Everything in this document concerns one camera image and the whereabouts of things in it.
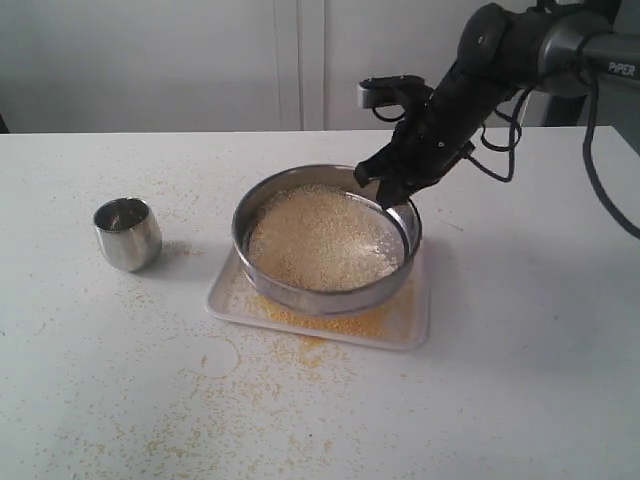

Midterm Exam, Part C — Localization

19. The spilled yellow millet pile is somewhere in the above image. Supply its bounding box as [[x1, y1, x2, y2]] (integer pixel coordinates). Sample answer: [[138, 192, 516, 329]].
[[269, 336, 344, 370]]

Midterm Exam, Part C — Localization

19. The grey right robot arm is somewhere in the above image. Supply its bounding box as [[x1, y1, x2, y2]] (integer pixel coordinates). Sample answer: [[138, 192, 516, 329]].
[[354, 3, 639, 208]]

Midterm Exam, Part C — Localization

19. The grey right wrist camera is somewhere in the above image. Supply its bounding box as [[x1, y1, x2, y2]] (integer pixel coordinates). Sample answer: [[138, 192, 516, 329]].
[[357, 74, 425, 109]]

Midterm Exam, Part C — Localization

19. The stainless steel cup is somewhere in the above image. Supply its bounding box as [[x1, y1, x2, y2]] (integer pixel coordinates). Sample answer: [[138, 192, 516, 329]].
[[93, 197, 162, 272]]

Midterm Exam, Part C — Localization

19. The white plastic tray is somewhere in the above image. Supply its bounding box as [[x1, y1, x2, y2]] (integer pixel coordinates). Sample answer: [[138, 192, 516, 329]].
[[204, 239, 432, 351]]

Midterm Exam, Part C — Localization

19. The round stainless steel sieve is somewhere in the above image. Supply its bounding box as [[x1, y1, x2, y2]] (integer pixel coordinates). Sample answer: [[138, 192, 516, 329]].
[[231, 164, 423, 316]]

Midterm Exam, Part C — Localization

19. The sifted yellow millet on tray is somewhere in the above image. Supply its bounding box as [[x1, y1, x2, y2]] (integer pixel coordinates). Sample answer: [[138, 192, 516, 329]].
[[219, 259, 419, 341]]

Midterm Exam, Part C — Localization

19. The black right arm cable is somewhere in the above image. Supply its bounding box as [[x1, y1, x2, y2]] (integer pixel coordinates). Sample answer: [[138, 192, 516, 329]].
[[479, 54, 640, 239]]

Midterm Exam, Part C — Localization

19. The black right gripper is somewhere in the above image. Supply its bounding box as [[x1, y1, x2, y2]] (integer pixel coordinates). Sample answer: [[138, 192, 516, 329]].
[[353, 64, 515, 209]]

